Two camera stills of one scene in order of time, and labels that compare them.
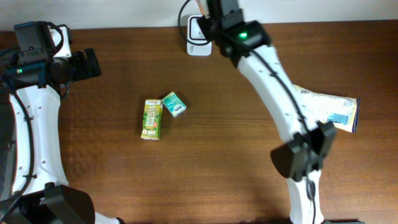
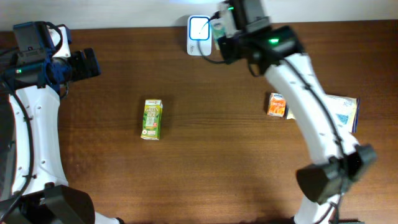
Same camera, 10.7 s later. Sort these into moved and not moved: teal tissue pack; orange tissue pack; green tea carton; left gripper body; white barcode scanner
Moved: orange tissue pack; teal tissue pack
Not moved: green tea carton; white barcode scanner; left gripper body
